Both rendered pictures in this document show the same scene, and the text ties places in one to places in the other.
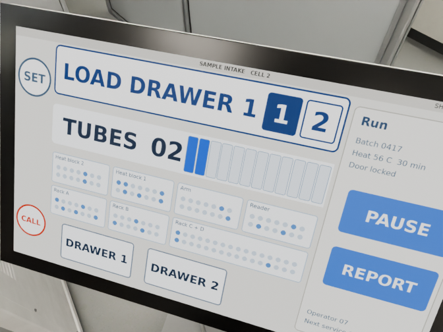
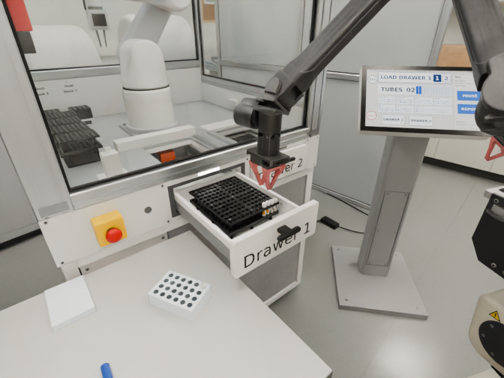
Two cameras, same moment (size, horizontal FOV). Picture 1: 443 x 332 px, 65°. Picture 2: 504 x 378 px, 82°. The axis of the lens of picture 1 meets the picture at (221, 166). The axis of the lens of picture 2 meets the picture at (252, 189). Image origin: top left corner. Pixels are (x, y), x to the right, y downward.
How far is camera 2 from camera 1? 134 cm
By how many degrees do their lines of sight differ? 26
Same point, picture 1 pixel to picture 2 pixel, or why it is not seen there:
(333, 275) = (460, 110)
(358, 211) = (460, 94)
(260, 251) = (439, 109)
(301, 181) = (445, 91)
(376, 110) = (457, 74)
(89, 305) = not seen: hidden behind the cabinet
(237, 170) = (430, 91)
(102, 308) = not seen: hidden behind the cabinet
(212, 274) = (428, 118)
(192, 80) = (414, 74)
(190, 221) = (420, 106)
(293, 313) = (453, 123)
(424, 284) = not seen: hidden behind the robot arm
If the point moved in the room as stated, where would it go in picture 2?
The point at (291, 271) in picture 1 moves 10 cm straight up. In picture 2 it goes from (448, 112) to (457, 87)
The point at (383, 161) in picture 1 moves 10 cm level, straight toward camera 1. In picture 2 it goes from (462, 83) to (463, 87)
